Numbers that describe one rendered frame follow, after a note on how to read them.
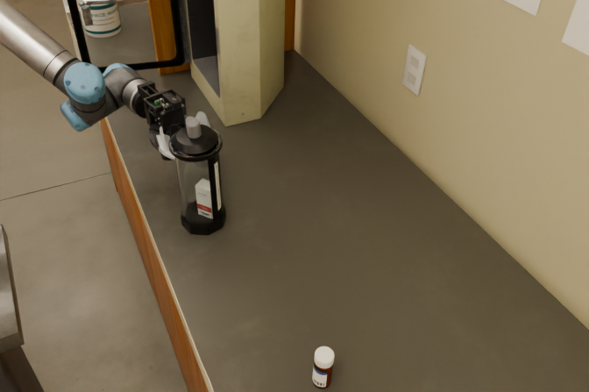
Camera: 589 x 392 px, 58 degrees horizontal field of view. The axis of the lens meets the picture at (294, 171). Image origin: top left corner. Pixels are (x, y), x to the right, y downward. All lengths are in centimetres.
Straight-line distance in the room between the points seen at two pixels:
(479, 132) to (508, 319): 41
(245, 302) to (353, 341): 22
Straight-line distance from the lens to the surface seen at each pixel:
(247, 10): 142
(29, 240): 274
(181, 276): 115
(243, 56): 147
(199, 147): 108
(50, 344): 233
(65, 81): 117
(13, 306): 120
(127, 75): 131
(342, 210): 129
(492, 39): 122
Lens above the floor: 181
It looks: 39 degrees down
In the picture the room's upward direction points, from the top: 2 degrees clockwise
